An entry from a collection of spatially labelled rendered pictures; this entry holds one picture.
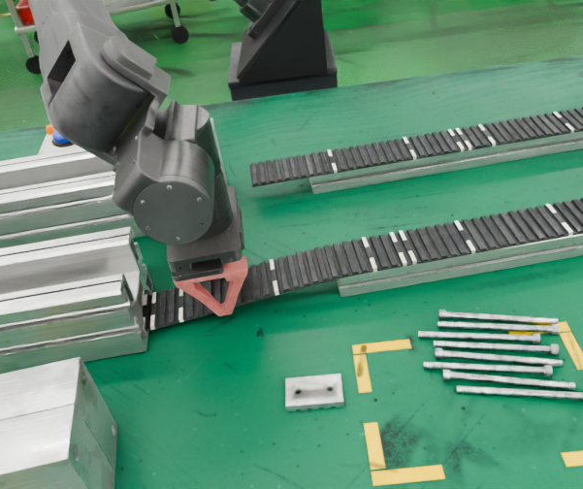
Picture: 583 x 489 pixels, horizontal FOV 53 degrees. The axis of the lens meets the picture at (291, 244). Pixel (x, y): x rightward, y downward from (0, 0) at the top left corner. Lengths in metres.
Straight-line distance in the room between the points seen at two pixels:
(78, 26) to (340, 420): 0.38
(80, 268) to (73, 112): 0.20
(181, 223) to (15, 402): 0.18
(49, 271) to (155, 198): 0.24
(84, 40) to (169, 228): 0.15
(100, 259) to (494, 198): 0.45
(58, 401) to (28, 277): 0.21
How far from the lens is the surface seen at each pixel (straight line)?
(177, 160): 0.43
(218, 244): 0.52
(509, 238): 0.63
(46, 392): 0.48
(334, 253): 0.61
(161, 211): 0.43
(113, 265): 0.62
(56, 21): 0.54
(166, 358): 0.59
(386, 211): 0.72
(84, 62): 0.47
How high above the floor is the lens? 1.21
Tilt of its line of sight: 39 degrees down
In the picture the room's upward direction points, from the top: 9 degrees counter-clockwise
